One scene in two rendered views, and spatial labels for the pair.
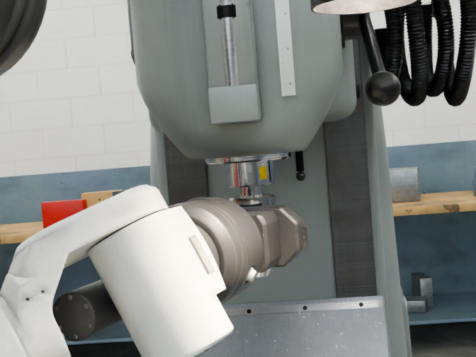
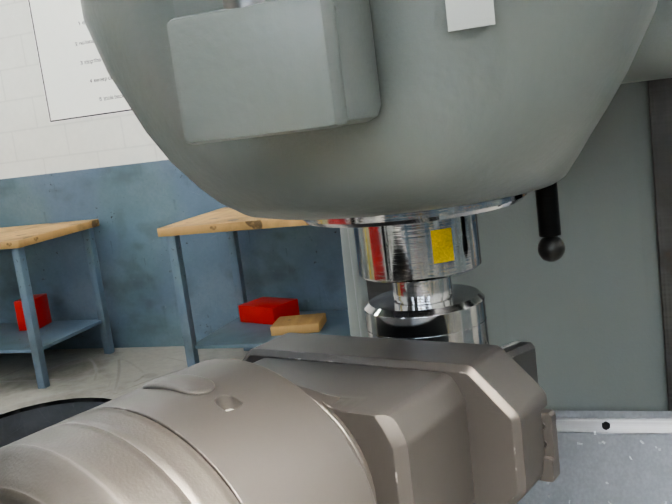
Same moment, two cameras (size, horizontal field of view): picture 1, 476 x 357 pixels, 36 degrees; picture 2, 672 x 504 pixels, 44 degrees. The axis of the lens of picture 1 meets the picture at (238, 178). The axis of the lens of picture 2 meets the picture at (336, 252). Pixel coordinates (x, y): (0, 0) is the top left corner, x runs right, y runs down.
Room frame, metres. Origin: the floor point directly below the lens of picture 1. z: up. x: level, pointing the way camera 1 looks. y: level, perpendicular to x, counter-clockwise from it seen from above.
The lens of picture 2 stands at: (0.42, -0.07, 1.34)
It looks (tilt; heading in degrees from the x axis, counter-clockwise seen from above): 9 degrees down; 16
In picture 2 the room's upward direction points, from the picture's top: 7 degrees counter-clockwise
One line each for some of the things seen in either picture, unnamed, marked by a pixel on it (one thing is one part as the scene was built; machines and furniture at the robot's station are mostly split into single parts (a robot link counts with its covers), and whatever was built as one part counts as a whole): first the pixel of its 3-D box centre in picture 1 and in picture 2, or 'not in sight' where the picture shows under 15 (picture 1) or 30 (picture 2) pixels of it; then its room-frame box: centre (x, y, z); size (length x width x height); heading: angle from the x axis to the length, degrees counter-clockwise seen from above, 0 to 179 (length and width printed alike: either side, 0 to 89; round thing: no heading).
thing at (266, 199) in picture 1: (251, 200); (424, 308); (0.73, -0.01, 1.26); 0.05 x 0.05 x 0.01
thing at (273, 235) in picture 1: (222, 247); (294, 484); (0.65, 0.02, 1.23); 0.13 x 0.12 x 0.10; 70
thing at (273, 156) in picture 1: (248, 156); (412, 197); (0.73, -0.01, 1.31); 0.09 x 0.09 x 0.01
